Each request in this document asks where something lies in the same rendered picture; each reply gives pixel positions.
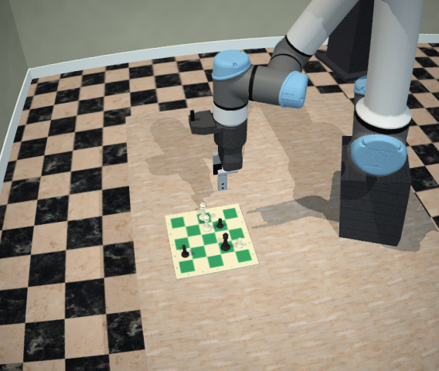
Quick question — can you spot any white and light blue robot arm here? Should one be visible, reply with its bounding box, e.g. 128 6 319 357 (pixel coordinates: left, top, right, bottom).
212 0 424 177

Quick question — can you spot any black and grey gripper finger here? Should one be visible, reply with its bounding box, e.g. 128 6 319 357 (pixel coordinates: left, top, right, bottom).
212 152 222 175
218 169 238 191

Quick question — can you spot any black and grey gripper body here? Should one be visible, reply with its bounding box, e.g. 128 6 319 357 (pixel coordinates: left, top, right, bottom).
189 102 250 172

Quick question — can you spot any green and cream chessboard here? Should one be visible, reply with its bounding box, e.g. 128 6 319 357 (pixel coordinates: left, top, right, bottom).
165 203 259 280

